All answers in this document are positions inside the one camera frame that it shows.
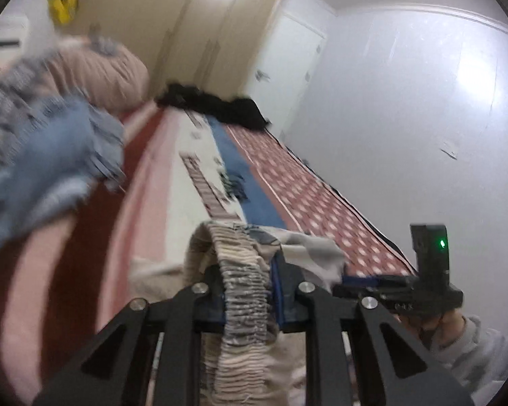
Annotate beige bear print pants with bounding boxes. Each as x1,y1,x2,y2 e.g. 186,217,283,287
128,221,346,405

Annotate right forearm star sleeve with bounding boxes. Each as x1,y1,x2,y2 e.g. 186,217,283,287
430,315,508,405

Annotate person right hand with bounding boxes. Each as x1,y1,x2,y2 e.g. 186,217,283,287
397,310,466,347

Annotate striped pink bed blanket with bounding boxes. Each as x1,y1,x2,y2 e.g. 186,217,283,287
0,105,412,405

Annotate black clothes pile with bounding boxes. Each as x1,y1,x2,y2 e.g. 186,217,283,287
155,83,271,131

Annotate white door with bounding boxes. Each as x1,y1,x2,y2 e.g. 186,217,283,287
245,14,325,137

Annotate blue denim jeans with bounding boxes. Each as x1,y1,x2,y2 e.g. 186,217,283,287
0,96,125,249

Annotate pink plaid duvet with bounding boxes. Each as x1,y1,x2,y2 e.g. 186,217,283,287
0,36,149,165

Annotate beige wooden wardrobe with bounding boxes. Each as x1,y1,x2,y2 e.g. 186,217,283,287
67,0,281,98

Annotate white wall socket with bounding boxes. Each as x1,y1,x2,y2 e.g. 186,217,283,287
439,140,459,159

